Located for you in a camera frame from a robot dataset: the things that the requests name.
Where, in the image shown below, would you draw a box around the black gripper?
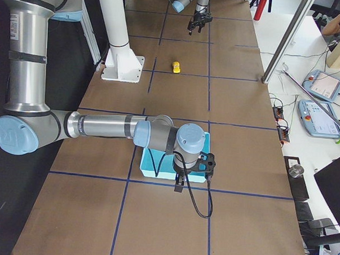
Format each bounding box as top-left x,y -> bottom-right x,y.
187,11 -> 213,35
173,164 -> 187,193

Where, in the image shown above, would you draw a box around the yellow beetle toy car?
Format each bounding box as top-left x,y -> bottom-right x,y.
172,61 -> 181,74

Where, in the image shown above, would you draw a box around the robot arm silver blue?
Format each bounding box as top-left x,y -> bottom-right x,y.
0,0 -> 214,192
169,0 -> 213,35

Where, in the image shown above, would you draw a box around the person forearm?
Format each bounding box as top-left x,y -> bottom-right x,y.
322,6 -> 340,37

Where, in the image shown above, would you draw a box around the light blue plastic bin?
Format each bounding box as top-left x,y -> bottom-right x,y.
139,132 -> 211,183

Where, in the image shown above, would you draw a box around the white pillar with base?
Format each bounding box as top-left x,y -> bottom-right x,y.
99,0 -> 145,83

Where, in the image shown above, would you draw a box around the orange black connector lower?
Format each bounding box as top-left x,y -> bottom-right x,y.
277,125 -> 290,144

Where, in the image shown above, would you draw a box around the orange black connector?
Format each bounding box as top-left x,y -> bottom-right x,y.
272,106 -> 284,120
277,125 -> 290,144

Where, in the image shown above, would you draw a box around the metal cylinder weight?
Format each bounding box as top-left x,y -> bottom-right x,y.
288,164 -> 304,178

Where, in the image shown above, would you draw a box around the orange black connector upper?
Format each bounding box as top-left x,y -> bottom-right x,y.
272,106 -> 284,120

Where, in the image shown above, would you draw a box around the black flat plate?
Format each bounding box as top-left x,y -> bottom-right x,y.
284,156 -> 309,201

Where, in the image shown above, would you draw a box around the upper teach pendant tablet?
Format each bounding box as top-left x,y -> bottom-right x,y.
302,69 -> 340,102

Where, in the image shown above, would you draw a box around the teach pendant tablet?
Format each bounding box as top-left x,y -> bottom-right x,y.
298,100 -> 340,139
302,69 -> 340,102

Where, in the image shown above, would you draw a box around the black monitor corner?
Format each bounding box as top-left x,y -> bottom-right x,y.
314,157 -> 340,225

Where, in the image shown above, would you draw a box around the lower teach pendant tablet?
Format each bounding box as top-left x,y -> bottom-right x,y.
298,100 -> 340,139

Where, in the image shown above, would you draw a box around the reacher grabber stick green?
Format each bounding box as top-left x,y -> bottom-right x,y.
282,70 -> 340,144

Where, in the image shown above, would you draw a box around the black camera cable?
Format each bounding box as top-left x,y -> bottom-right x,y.
145,147 -> 216,219

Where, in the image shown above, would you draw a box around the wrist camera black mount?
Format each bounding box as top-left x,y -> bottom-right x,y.
193,151 -> 216,175

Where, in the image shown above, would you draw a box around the aluminium frame post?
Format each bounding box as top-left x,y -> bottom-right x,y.
261,0 -> 315,83

